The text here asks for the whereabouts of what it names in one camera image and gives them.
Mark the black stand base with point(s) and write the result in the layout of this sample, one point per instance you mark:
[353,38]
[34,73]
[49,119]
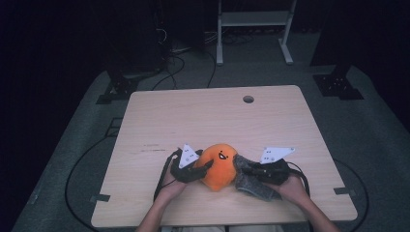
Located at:
[119,90]
[338,87]

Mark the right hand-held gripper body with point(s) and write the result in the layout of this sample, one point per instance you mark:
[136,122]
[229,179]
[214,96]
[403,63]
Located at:
[274,161]

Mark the orange plush toy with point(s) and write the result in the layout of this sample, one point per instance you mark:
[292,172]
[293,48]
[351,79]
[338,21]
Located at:
[220,172]

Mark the person's left hand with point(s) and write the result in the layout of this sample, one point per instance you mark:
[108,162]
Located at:
[170,185]

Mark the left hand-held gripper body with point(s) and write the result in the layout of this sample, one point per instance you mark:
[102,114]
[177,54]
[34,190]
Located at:
[188,161]

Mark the person's beige pants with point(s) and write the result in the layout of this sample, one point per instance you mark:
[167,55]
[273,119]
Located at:
[193,229]

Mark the white metal desk frame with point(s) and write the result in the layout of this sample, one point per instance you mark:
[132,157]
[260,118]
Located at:
[254,18]

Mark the grey fuzzy cloth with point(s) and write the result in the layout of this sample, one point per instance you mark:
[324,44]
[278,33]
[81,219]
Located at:
[251,185]

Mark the grey tape strip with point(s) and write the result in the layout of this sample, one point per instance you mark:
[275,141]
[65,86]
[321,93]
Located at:
[345,191]
[100,197]

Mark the person's right hand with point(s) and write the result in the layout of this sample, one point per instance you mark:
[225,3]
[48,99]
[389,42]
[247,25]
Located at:
[290,190]

